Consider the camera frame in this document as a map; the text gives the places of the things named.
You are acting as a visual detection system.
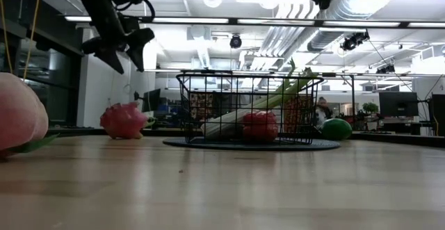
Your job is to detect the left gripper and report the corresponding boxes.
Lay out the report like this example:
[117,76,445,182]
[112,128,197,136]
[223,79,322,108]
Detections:
[64,0,156,74]

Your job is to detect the pink dragon fruit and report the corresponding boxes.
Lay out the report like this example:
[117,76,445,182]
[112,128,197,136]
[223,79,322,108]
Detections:
[99,101,157,140]

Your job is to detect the pink peach with leaf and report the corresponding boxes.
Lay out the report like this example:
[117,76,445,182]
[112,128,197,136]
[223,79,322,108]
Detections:
[0,72,59,161]

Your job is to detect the white and green leek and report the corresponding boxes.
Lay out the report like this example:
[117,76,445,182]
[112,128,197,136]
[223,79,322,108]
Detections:
[200,58,319,140]

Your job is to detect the green lime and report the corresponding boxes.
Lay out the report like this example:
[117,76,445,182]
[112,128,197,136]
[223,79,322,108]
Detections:
[320,117,353,142]

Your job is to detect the red bell pepper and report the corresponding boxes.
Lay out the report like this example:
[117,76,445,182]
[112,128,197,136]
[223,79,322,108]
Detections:
[242,110,280,144]

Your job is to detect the black computer monitor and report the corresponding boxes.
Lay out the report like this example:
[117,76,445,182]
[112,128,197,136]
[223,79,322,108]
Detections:
[134,88,162,113]
[430,93,445,137]
[378,91,419,118]

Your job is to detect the overhead light bar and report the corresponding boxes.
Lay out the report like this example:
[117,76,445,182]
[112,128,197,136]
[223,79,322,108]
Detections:
[64,15,445,29]

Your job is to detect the orange patterned board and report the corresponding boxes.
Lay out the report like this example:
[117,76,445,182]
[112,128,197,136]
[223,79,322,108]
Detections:
[283,96,310,133]
[189,92,213,126]

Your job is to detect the person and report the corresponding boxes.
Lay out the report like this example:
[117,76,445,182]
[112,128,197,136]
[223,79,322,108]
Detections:
[314,97,334,130]

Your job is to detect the green potted plant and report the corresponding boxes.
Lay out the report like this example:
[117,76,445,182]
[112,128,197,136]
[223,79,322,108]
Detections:
[362,101,380,120]

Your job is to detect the silver ceiling duct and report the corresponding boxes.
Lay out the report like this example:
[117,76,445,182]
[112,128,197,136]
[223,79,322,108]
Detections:
[307,0,387,53]

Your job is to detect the black wire basket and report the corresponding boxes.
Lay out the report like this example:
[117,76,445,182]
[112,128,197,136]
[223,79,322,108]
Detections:
[176,70,325,146]
[162,136,341,151]

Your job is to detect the yellow hanging cord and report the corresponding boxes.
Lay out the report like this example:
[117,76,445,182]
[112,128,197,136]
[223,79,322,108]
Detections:
[0,0,13,74]
[22,0,42,81]

